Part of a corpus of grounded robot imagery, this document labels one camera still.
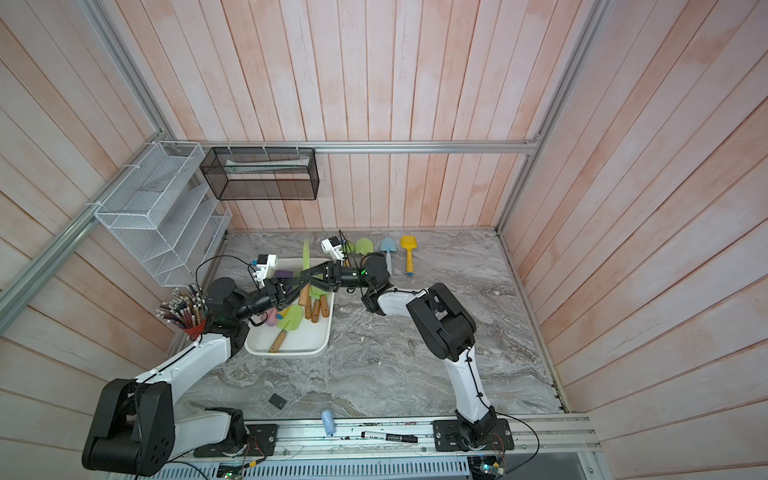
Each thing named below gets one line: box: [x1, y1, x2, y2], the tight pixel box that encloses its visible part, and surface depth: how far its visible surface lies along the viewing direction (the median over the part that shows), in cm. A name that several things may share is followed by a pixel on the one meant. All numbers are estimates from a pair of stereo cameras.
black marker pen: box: [361, 431, 419, 443], surface depth 75 cm
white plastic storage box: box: [244, 291, 335, 357], surface depth 92 cm
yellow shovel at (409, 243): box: [400, 235, 418, 276], surface depth 113 cm
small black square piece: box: [268, 393, 287, 410], surface depth 81 cm
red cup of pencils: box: [156, 285, 208, 337], surface depth 81 cm
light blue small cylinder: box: [322, 409, 336, 436], surface depth 76 cm
